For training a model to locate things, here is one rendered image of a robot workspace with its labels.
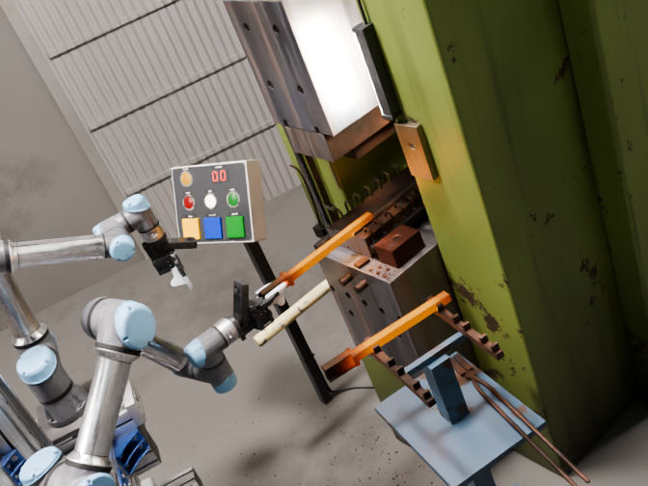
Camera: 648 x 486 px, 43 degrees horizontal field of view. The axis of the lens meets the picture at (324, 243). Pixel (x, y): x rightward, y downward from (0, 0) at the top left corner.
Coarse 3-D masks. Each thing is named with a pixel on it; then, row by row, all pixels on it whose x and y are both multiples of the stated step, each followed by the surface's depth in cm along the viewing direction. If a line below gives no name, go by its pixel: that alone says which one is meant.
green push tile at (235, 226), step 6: (234, 216) 282; (240, 216) 281; (228, 222) 284; (234, 222) 282; (240, 222) 281; (228, 228) 284; (234, 228) 282; (240, 228) 281; (228, 234) 284; (234, 234) 283; (240, 234) 281
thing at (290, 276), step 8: (368, 216) 257; (352, 224) 257; (360, 224) 256; (344, 232) 254; (336, 240) 252; (344, 240) 254; (320, 248) 251; (328, 248) 251; (336, 248) 252; (312, 256) 249; (320, 256) 250; (304, 264) 247; (312, 264) 248; (288, 272) 246; (296, 272) 245; (304, 272) 247; (280, 280) 243; (288, 280) 243; (264, 288) 242; (272, 288) 241; (264, 296) 242
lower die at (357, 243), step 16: (400, 176) 277; (384, 192) 270; (368, 208) 265; (384, 208) 260; (400, 208) 258; (336, 224) 266; (368, 224) 256; (384, 224) 254; (352, 240) 257; (368, 240) 251; (368, 256) 255
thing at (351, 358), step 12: (432, 300) 222; (444, 300) 222; (420, 312) 220; (432, 312) 221; (396, 324) 219; (408, 324) 219; (384, 336) 217; (396, 336) 219; (348, 348) 217; (360, 348) 216; (336, 360) 214; (348, 360) 215; (324, 372) 214; (336, 372) 215
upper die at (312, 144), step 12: (360, 120) 238; (372, 120) 241; (384, 120) 244; (288, 132) 247; (300, 132) 241; (312, 132) 235; (348, 132) 237; (360, 132) 239; (372, 132) 242; (300, 144) 245; (312, 144) 239; (324, 144) 234; (336, 144) 235; (348, 144) 238; (312, 156) 244; (324, 156) 239; (336, 156) 236
